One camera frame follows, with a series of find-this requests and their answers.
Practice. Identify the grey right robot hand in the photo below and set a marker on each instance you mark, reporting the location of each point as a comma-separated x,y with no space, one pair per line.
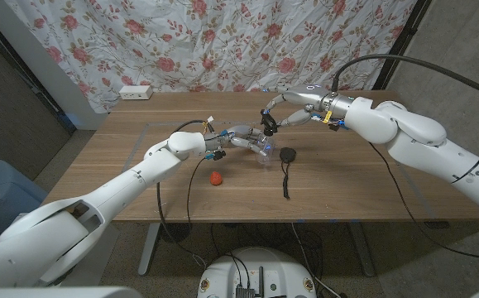
309,97

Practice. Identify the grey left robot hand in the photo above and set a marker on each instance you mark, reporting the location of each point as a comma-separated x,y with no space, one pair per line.
245,136

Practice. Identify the white robot torso base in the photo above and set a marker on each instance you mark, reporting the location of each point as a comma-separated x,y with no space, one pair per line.
260,269

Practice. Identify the black backdrop stand pole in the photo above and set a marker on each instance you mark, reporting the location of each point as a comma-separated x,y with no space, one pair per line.
404,37

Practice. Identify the clear spray bottle black sprayer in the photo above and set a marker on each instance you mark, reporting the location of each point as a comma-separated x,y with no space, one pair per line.
269,123

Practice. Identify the black round floor base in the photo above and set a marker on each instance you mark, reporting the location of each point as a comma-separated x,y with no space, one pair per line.
175,232

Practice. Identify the red toy strawberry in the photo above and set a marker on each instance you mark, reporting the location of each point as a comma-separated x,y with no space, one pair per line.
216,179

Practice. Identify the white power strip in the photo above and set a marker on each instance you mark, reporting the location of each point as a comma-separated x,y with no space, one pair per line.
135,92

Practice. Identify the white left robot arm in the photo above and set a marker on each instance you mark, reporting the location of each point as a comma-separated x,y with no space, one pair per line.
131,182

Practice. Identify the grey table leg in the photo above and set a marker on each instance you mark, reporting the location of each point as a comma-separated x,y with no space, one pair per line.
361,248
148,248

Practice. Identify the white wall pillar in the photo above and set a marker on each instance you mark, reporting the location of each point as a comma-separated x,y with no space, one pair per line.
36,62

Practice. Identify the floral backdrop cloth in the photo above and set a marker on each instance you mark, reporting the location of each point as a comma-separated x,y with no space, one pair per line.
222,41

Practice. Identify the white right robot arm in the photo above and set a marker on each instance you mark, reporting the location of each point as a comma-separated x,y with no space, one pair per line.
413,128

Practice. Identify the black frame bar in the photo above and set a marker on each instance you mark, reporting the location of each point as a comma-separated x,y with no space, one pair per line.
24,72

